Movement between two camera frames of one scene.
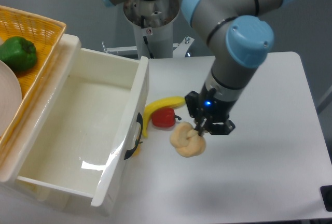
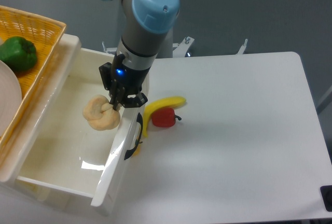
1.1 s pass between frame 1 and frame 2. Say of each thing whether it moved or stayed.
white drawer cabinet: stayed
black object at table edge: stayed
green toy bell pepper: stayed
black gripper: moved
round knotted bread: moved
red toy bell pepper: stayed
